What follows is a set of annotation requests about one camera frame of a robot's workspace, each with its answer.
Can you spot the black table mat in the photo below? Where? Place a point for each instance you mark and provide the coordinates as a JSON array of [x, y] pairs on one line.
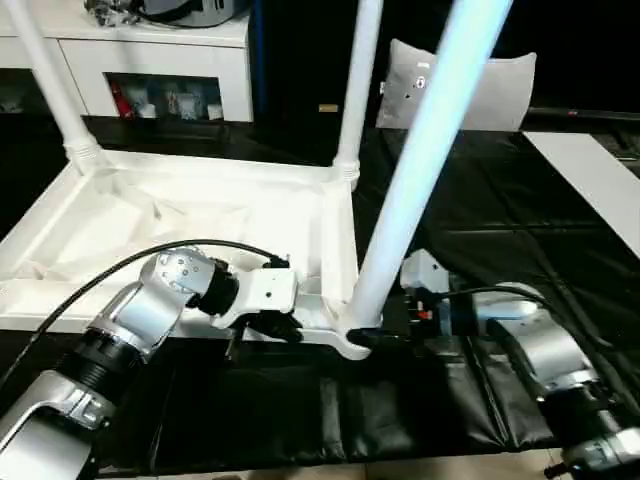
[[500, 200]]

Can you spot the white plastic table leg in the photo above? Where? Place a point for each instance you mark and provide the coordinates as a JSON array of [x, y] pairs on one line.
[[55, 90], [357, 90], [415, 160]]

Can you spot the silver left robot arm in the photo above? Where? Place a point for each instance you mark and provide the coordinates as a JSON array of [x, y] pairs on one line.
[[135, 310]]

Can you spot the grey cushion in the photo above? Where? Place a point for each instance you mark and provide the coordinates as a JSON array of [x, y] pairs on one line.
[[495, 95]]

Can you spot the small brown label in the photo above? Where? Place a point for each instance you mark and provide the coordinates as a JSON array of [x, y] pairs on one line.
[[327, 107]]

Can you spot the silver and black helmet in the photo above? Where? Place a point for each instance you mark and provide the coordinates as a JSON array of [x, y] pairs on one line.
[[190, 12]]

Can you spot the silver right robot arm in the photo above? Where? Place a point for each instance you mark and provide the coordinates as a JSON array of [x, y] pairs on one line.
[[545, 345]]

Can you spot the small white cup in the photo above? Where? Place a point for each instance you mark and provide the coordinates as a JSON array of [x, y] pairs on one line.
[[215, 111]]

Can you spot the white cabinet with glass doors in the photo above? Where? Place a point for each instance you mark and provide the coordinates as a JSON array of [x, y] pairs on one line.
[[150, 55]]

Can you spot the black couch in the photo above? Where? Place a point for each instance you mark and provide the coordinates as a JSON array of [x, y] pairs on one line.
[[575, 40]]

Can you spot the white plastic table top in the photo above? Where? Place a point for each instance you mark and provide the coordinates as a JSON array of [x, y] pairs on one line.
[[175, 210]]

